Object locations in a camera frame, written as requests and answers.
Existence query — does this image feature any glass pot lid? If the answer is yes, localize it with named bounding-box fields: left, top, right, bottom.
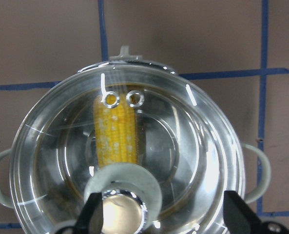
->
left=9, top=63, right=245, bottom=234

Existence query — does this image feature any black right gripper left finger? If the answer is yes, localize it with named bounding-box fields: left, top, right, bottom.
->
left=73, top=193, right=103, bottom=234

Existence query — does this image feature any pale green cooking pot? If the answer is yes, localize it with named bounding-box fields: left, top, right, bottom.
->
left=0, top=45, right=272, bottom=234

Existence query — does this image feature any yellow plastic corn cob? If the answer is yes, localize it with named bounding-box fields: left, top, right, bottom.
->
left=93, top=94, right=138, bottom=168

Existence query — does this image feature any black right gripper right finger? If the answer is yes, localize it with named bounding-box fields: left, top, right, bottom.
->
left=223, top=191, right=261, bottom=234

